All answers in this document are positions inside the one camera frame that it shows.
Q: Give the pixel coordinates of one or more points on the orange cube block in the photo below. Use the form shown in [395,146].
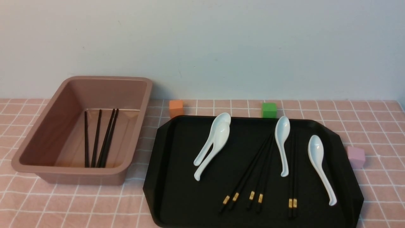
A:
[176,108]

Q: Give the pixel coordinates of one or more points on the pink checkered tablecloth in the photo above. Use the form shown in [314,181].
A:
[27,201]

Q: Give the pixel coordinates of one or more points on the black chopstick in bin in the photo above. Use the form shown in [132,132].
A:
[100,159]
[107,147]

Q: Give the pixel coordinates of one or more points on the green cube block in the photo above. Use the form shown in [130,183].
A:
[269,110]

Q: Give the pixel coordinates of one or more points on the white ceramic soup spoon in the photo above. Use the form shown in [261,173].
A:
[220,139]
[223,117]
[316,155]
[282,131]

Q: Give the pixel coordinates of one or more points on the black chopstick gold band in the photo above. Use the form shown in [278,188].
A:
[264,156]
[263,178]
[295,192]
[87,163]
[291,175]
[231,198]
[246,175]
[94,154]

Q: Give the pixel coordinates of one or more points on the pink cube block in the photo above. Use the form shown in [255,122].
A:
[356,157]

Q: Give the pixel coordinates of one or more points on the black plastic tray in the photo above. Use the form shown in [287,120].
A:
[177,200]

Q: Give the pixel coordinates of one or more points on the brown rectangular plastic bin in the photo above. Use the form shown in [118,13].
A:
[54,147]

